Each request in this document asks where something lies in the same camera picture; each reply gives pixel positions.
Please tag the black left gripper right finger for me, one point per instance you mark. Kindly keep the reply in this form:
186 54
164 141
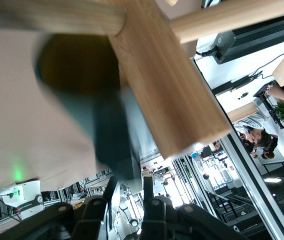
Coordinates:
171 225

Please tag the wooden cup rack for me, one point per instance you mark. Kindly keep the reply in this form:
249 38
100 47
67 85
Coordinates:
169 87

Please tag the black power supply box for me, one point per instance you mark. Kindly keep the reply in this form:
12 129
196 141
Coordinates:
257 37

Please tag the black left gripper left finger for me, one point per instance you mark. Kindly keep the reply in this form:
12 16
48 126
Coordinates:
69 222

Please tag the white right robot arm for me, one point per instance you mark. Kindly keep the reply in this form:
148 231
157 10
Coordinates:
24 197

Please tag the teal cup with yellow inside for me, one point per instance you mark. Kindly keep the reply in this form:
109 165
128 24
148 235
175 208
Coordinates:
81 65

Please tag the person in striped shirt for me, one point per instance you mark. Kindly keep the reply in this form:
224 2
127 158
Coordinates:
252 122

